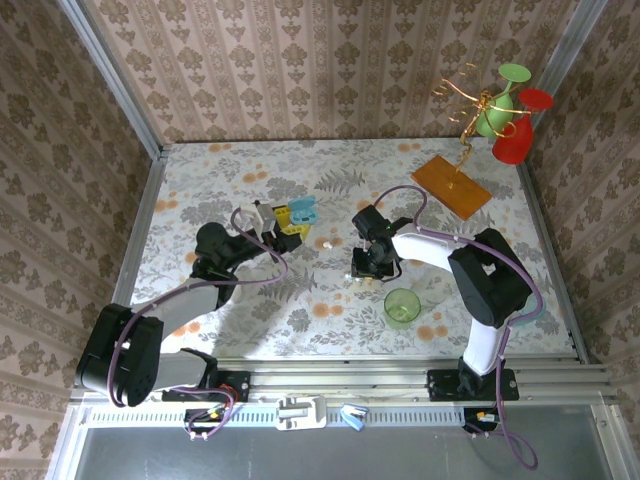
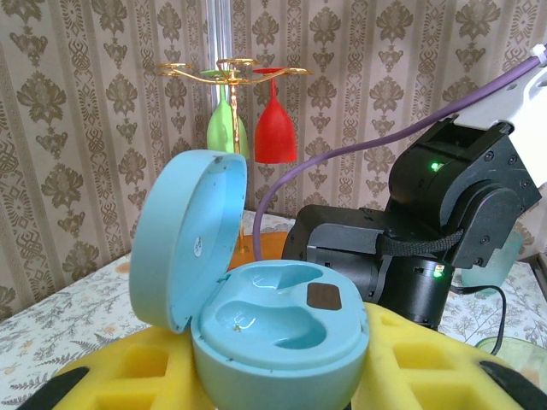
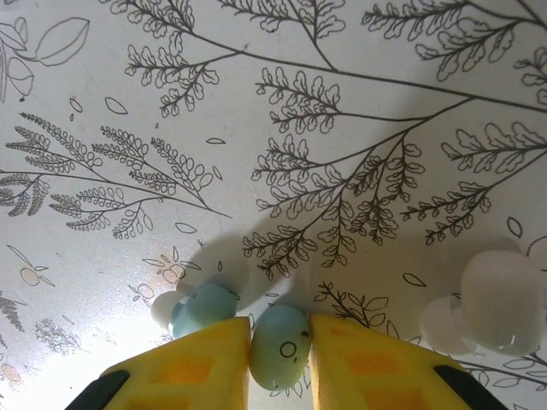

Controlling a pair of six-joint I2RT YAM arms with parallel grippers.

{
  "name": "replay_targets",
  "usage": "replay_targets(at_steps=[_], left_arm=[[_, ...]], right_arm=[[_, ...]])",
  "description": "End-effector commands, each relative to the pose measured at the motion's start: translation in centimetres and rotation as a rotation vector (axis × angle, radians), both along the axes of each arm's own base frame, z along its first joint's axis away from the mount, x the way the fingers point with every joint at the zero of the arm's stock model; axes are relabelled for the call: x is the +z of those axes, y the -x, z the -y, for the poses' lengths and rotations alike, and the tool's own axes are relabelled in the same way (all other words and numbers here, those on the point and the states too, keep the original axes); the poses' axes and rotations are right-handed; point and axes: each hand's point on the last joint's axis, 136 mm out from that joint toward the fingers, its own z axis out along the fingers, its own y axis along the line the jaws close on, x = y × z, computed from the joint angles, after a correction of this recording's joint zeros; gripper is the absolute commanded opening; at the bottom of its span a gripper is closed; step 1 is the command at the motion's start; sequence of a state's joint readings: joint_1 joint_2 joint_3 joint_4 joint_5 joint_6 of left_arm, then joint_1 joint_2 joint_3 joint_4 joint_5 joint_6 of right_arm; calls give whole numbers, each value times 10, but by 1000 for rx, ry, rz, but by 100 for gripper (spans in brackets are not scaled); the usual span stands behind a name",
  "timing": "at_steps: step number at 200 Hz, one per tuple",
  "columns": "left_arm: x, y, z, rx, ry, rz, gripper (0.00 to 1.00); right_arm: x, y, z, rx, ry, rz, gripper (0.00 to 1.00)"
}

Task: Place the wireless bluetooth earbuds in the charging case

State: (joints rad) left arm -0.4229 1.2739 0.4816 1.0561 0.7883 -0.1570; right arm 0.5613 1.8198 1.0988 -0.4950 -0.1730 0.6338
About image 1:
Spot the blue earbud charging case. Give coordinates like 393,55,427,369
286,195,320,226

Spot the green transparent plastic cup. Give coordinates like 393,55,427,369
383,287,423,330

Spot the floral patterned table cover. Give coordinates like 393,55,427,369
132,138,576,359

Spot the orange wooden rack base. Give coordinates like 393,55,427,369
410,154,494,222

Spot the blue plastic clip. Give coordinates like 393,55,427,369
339,403,370,432

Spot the red plastic wine glass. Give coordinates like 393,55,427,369
492,88,555,165

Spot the green plastic wine glass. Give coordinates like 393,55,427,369
474,63,532,140

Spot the grey metal panel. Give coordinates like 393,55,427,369
74,424,616,480

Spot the aluminium table side rail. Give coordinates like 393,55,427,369
514,162,594,364
69,147,169,396

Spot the aluminium frame rail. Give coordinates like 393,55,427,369
69,355,619,404

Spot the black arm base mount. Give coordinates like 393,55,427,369
162,370,251,403
427,368,519,402

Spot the white plastic bracket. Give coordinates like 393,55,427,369
275,394,328,431

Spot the black connector with wires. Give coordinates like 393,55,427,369
183,407,226,442
463,407,501,437

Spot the white slotted cable duct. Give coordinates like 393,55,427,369
82,401,464,426

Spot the gold wire glass rack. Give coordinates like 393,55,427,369
432,62,501,190

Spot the aluminium frame post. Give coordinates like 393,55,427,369
529,0,609,101
57,0,166,161

